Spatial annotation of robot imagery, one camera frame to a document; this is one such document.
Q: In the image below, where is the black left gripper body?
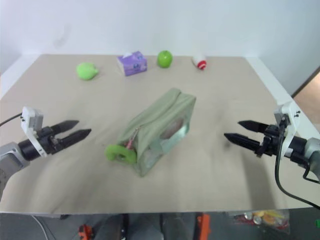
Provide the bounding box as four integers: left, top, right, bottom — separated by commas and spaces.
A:
36, 125, 65, 156

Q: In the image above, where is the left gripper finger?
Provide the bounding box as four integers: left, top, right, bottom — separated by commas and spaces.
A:
59, 128, 92, 151
50, 120, 81, 135

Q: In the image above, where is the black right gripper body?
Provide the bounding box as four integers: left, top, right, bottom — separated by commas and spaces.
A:
254, 124, 286, 159

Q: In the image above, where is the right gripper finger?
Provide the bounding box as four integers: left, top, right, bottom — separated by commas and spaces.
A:
223, 132, 263, 152
237, 120, 269, 134

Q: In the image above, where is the green zipper pouch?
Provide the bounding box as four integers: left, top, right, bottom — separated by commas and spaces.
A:
116, 87, 197, 179

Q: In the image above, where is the beige table cloth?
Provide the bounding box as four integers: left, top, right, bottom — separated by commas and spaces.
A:
0, 53, 320, 216

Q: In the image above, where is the light green squishy toy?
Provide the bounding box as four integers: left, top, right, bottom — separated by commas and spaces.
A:
75, 62, 99, 82

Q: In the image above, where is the brown wooden door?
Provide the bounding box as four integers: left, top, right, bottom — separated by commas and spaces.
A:
291, 65, 320, 132

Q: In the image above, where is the clear bag of colourful items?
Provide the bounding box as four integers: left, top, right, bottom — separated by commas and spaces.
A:
233, 209, 291, 230

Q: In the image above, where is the red and white bottle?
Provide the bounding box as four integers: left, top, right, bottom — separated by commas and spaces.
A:
191, 53, 208, 71

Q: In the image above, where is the purple tissue pack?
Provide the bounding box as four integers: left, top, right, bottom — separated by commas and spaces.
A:
117, 50, 149, 77

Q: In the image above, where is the orange and black tool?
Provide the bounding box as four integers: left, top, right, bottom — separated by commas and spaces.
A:
196, 213, 210, 240
78, 224, 95, 240

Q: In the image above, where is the green apple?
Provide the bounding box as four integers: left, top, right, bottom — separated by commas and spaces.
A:
156, 50, 174, 69

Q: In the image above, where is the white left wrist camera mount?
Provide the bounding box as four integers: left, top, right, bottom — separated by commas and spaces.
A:
20, 106, 49, 158

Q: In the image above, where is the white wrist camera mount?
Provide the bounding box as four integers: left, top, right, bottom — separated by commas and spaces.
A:
20, 106, 49, 158
273, 100, 301, 161

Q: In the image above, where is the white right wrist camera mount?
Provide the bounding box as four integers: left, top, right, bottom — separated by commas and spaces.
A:
273, 100, 301, 161

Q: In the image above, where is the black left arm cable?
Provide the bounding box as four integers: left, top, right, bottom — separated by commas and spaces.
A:
0, 113, 24, 127

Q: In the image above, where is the thin white cable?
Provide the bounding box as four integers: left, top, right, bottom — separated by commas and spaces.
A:
31, 214, 51, 240

